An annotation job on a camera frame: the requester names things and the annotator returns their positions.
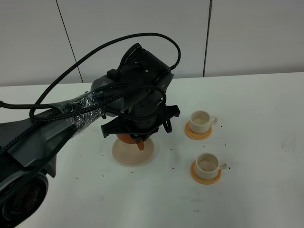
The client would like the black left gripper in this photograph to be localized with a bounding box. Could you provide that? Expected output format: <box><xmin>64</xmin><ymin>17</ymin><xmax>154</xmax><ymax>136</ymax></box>
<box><xmin>101</xmin><ymin>99</ymin><xmax>180</xmax><ymax>142</ymax></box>

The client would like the brown clay teapot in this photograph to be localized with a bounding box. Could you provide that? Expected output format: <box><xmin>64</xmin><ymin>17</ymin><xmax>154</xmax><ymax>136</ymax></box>
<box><xmin>117</xmin><ymin>134</ymin><xmax>144</xmax><ymax>151</ymax></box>

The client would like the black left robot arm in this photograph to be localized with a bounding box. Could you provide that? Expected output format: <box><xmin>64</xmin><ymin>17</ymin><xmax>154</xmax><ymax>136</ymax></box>
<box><xmin>0</xmin><ymin>44</ymin><xmax>180</xmax><ymax>228</ymax></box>

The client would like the beige teapot saucer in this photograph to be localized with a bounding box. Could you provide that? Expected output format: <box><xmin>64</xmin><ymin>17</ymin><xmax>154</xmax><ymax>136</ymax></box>
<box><xmin>112</xmin><ymin>139</ymin><xmax>154</xmax><ymax>167</ymax></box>

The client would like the white far teacup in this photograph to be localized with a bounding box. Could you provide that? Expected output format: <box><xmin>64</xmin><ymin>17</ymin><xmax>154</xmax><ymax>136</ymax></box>
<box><xmin>189</xmin><ymin>111</ymin><xmax>218</xmax><ymax>134</ymax></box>

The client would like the white teacup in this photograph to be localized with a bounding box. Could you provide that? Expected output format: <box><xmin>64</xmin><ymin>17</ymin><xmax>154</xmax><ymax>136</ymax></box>
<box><xmin>194</xmin><ymin>153</ymin><xmax>227</xmax><ymax>180</ymax></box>
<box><xmin>189</xmin><ymin>111</ymin><xmax>218</xmax><ymax>134</ymax></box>

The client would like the orange far coaster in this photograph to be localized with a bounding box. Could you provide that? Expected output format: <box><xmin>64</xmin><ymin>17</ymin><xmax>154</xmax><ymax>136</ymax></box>
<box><xmin>184</xmin><ymin>121</ymin><xmax>212</xmax><ymax>140</ymax></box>

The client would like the orange coaster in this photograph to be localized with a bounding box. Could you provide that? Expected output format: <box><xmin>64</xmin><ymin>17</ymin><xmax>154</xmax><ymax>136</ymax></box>
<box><xmin>190</xmin><ymin>161</ymin><xmax>222</xmax><ymax>185</ymax></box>
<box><xmin>184</xmin><ymin>121</ymin><xmax>212</xmax><ymax>140</ymax></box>

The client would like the white near teacup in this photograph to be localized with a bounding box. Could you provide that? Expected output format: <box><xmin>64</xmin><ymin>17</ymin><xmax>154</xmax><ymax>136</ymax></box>
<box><xmin>194</xmin><ymin>153</ymin><xmax>227</xmax><ymax>180</ymax></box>

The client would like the orange near coaster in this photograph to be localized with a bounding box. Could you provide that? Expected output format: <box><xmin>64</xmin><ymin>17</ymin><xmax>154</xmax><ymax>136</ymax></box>
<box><xmin>190</xmin><ymin>161</ymin><xmax>222</xmax><ymax>185</ymax></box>

